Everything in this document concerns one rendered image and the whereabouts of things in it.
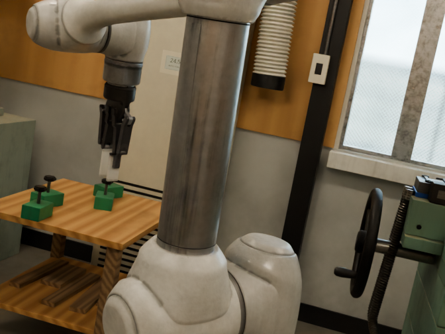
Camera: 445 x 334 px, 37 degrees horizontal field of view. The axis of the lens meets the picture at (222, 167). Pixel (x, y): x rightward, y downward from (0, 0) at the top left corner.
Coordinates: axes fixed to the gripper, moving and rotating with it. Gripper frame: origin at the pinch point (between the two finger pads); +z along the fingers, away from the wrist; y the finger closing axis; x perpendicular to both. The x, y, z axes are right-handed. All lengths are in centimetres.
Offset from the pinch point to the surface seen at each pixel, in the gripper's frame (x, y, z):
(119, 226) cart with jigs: -43, 58, 43
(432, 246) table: -59, -55, 5
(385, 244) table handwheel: -58, -43, 9
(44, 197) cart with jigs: -24, 81, 39
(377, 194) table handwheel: -53, -40, -3
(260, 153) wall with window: -136, 88, 26
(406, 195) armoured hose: -60, -44, -4
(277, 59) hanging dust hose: -125, 77, -20
